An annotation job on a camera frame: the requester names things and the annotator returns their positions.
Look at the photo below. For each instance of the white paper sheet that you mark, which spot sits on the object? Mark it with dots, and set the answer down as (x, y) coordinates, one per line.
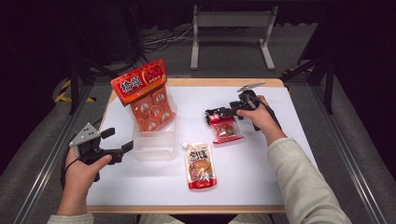
(199, 99)

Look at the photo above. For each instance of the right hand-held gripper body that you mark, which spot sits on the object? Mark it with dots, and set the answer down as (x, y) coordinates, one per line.
(247, 102)

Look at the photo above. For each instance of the white metal stand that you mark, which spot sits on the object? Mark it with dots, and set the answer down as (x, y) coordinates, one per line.
(232, 18)

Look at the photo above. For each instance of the person's right hand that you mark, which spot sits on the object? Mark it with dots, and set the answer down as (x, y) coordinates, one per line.
(264, 121)

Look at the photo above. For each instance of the person's left hand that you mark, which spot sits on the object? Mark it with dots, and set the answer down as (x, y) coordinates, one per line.
(81, 177)

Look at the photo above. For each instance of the aluminium rail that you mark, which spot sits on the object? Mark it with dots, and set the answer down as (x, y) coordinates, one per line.
(46, 168)
(358, 180)

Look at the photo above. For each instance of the small red black packet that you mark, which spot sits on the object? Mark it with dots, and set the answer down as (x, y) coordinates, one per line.
(225, 129)

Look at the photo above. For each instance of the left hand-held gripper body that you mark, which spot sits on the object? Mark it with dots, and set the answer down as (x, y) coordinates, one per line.
(84, 135)

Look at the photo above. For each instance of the black tripod stand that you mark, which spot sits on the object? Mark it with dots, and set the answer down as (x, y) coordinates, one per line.
(328, 77)
(74, 81)

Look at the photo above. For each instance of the large orange snack packet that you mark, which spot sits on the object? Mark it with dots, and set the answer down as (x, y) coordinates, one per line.
(140, 84)

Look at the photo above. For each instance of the spouted sauce pouch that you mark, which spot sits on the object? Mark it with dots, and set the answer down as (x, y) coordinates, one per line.
(199, 168)

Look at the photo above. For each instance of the clear plastic container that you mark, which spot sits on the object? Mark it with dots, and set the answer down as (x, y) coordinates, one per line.
(154, 144)

